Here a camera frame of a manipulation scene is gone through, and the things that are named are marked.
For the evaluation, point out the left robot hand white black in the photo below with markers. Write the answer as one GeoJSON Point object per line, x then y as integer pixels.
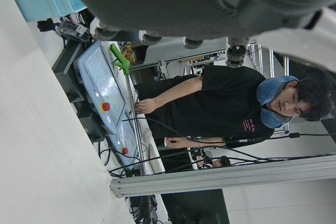
{"type": "Point", "coordinates": [157, 3]}

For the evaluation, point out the clear plastic bag with parts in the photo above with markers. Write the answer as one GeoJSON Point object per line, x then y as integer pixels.
{"type": "Point", "coordinates": [71, 30]}

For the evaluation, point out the blue-grey teach pendant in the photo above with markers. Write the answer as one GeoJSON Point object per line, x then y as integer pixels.
{"type": "Point", "coordinates": [102, 82]}
{"type": "Point", "coordinates": [128, 137]}

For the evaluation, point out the person in black t-shirt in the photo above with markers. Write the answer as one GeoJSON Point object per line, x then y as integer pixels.
{"type": "Point", "coordinates": [210, 98]}

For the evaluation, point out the black metal control box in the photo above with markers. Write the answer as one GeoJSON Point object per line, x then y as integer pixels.
{"type": "Point", "coordinates": [68, 77]}

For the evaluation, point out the blue neck pillow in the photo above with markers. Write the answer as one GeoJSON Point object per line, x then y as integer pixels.
{"type": "Point", "coordinates": [265, 93]}

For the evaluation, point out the white keyboard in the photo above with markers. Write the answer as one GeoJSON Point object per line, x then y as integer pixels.
{"type": "Point", "coordinates": [155, 155]}

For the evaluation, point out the person with dark hair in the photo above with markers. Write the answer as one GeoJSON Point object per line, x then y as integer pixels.
{"type": "Point", "coordinates": [219, 161]}

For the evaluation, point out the aluminium profile beam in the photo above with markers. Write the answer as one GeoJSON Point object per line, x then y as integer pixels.
{"type": "Point", "coordinates": [210, 179]}

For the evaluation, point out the black monitor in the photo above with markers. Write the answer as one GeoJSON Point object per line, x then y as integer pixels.
{"type": "Point", "coordinates": [194, 205]}

